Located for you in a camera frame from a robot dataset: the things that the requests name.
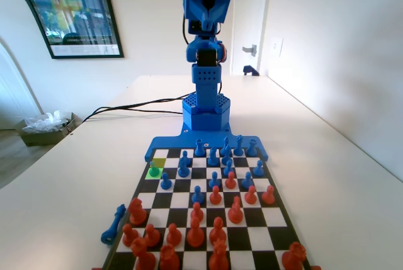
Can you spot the blue chess pawn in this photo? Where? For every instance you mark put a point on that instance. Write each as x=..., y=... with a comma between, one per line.
x=197, y=197
x=258, y=170
x=166, y=183
x=185, y=156
x=154, y=172
x=214, y=182
x=229, y=170
x=247, y=182

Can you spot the blue chess queen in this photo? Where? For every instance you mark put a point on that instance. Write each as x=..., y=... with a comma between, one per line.
x=112, y=227

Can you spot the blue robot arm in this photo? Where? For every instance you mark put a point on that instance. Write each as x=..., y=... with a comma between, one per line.
x=206, y=93

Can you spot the blue chess rook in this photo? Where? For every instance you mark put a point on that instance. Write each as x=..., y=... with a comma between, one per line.
x=251, y=149
x=199, y=150

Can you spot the red chess pawn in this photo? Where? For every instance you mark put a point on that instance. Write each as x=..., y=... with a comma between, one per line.
x=251, y=197
x=197, y=210
x=215, y=197
x=230, y=182
x=268, y=197
x=151, y=238
x=173, y=238
x=129, y=237

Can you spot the red chess knight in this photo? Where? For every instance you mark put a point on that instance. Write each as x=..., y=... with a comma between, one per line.
x=143, y=257
x=235, y=215

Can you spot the red chess king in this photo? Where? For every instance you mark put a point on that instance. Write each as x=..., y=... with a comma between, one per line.
x=218, y=259

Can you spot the red chess queen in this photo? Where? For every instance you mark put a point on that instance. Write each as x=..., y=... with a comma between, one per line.
x=170, y=260

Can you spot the white door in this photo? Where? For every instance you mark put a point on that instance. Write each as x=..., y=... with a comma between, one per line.
x=248, y=15

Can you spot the blue table clamp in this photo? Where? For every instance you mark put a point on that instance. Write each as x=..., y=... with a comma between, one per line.
x=251, y=70

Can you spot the framed map poster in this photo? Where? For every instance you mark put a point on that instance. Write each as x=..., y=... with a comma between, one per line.
x=78, y=8

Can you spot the clear plastic bag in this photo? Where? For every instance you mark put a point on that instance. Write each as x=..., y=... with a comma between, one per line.
x=47, y=122

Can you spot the black and white chessboard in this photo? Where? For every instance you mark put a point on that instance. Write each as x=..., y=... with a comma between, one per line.
x=176, y=202

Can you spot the cardboard box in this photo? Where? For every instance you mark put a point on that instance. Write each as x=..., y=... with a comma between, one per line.
x=41, y=138

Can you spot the white switch plate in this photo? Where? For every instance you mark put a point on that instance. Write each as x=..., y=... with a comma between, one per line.
x=277, y=47

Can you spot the blue base plate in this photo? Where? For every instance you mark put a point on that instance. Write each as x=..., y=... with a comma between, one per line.
x=189, y=139

